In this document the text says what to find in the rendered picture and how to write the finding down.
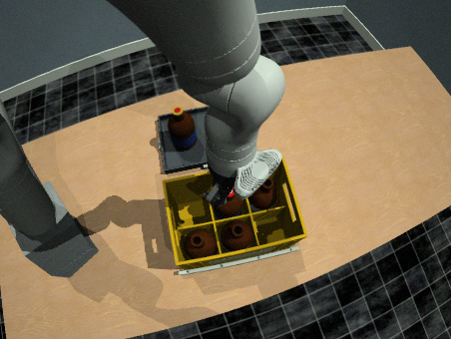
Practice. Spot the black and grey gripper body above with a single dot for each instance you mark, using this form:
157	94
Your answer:
223	181

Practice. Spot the brown bottle with blue band and red cap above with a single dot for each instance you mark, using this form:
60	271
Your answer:
232	207

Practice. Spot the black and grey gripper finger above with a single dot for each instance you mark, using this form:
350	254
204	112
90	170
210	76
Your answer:
217	197

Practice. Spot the yellow divided crate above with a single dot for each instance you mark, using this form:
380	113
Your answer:
272	229

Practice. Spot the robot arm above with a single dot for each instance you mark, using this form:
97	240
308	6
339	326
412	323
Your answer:
215	43

